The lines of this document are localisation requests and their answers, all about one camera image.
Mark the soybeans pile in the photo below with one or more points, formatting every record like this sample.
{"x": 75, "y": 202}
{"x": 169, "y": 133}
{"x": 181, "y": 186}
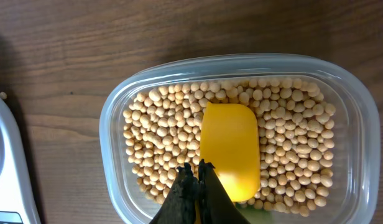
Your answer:
{"x": 295, "y": 124}

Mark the white digital kitchen scale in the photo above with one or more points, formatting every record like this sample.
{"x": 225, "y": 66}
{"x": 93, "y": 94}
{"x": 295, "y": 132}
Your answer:
{"x": 17, "y": 204}

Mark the clear plastic container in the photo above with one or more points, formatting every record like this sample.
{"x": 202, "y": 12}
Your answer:
{"x": 357, "y": 153}

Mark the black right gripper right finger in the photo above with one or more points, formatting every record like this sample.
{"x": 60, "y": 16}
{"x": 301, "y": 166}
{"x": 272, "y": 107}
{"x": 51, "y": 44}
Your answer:
{"x": 215, "y": 206}

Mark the yellow measuring scoop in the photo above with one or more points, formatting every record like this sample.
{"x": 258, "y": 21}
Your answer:
{"x": 229, "y": 140}

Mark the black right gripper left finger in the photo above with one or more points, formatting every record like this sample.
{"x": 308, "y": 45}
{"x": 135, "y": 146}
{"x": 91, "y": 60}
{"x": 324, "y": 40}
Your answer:
{"x": 179, "y": 205}

